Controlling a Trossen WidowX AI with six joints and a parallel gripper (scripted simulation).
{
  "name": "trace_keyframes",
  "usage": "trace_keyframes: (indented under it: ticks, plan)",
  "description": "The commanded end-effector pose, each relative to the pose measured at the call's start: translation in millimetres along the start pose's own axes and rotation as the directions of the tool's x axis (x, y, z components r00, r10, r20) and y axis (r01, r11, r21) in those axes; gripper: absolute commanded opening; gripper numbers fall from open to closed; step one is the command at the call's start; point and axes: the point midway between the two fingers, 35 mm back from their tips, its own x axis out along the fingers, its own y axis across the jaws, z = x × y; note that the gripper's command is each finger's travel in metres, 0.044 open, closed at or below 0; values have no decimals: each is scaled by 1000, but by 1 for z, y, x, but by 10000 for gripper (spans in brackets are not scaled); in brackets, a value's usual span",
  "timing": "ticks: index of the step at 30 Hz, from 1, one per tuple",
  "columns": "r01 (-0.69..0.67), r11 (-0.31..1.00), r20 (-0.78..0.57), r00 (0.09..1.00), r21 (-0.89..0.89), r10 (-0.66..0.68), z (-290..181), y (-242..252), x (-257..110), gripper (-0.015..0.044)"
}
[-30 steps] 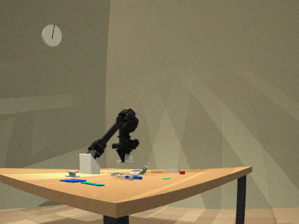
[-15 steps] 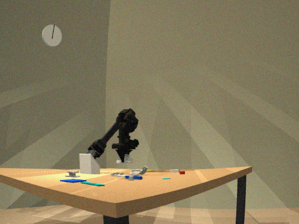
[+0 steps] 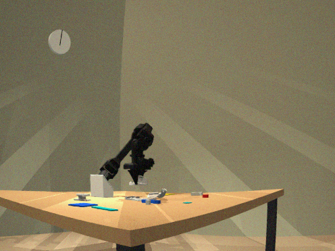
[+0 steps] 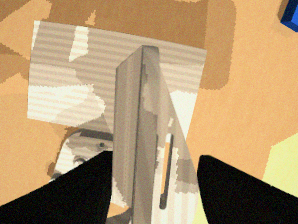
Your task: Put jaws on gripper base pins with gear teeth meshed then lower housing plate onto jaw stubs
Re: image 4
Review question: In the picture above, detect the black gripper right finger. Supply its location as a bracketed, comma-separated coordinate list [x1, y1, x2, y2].
[197, 155, 298, 224]

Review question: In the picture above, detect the blue rectangular bar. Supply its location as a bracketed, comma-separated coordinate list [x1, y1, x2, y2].
[281, 0, 298, 32]

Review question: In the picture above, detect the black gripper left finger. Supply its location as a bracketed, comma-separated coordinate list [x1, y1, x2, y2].
[0, 151, 113, 224]

